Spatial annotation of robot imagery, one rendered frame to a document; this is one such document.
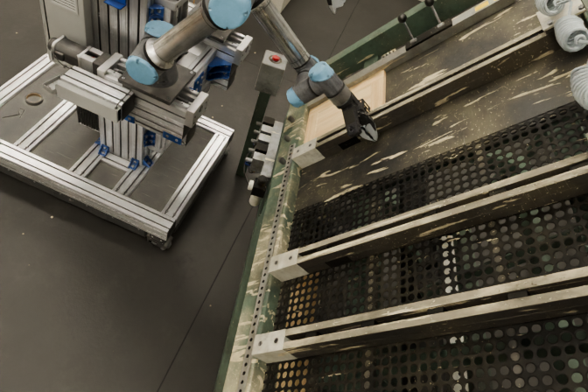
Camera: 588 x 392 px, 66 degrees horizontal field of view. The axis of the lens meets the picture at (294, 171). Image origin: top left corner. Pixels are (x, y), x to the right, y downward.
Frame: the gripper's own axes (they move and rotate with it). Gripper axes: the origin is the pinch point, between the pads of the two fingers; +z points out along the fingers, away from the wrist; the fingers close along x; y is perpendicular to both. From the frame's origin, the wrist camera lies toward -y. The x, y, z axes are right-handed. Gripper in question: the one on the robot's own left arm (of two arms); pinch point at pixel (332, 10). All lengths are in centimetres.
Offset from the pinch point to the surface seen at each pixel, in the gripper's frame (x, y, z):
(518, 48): -35, 69, -1
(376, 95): -19.8, 20.8, 27.8
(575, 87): -75, 79, -13
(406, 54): -2.6, 30.0, 18.7
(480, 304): -113, 65, 19
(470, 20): 1, 54, 6
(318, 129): -26, -5, 43
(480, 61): -32, 59, 5
